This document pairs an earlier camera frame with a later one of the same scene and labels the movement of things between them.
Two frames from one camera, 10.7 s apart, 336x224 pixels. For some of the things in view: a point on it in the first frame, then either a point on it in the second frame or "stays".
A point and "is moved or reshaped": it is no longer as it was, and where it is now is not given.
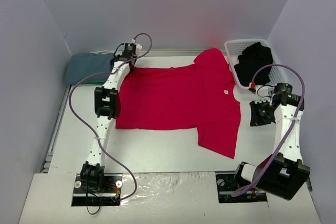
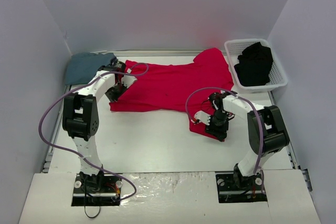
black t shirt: [252, 59] stays
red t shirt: [199, 96] is moved or reshaped
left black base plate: [108, 194] stays
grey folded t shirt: [83, 64] stays
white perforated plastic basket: [234, 48] stays
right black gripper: [259, 114] → [217, 132]
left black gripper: [131, 64] → [113, 94]
